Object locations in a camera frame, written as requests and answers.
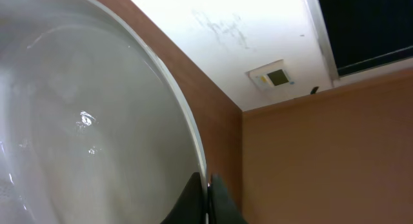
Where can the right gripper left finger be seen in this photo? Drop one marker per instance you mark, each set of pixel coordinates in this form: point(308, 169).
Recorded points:
point(190, 206)

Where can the grey-white plate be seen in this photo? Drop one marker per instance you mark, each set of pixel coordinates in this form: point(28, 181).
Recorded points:
point(94, 128)

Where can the dark window with frame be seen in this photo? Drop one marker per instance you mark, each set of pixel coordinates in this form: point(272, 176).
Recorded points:
point(359, 35)

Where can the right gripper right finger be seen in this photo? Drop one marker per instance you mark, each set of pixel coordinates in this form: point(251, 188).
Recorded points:
point(222, 209)

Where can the white wall thermostat panel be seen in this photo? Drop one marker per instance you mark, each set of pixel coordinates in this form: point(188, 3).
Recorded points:
point(270, 76)

